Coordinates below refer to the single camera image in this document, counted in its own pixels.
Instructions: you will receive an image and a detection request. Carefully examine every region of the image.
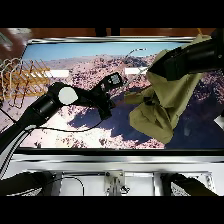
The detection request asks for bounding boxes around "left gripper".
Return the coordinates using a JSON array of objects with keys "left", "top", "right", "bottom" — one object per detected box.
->
[{"left": 94, "top": 87, "right": 118, "bottom": 121}]

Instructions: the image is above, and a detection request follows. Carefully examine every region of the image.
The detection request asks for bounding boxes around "olive green shirt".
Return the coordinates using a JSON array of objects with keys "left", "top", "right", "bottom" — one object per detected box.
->
[{"left": 124, "top": 33, "right": 214, "bottom": 145}]

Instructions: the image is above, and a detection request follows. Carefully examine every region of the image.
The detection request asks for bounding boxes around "heap of wooden clothes hangers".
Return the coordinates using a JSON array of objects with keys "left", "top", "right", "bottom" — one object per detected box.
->
[{"left": 0, "top": 57, "right": 52, "bottom": 109}]

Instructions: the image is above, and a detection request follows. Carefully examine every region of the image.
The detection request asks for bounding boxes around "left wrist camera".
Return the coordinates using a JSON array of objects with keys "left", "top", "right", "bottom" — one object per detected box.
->
[{"left": 99, "top": 71, "right": 125, "bottom": 93}]

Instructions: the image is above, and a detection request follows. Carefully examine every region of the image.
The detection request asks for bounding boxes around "black cable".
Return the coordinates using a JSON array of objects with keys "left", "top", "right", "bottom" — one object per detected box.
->
[
  {"left": 54, "top": 175, "right": 86, "bottom": 197},
  {"left": 0, "top": 106, "right": 106, "bottom": 134}
]

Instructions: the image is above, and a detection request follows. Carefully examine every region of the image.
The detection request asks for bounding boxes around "silver frame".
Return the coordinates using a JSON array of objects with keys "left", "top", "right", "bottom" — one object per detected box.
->
[{"left": 0, "top": 153, "right": 224, "bottom": 197}]

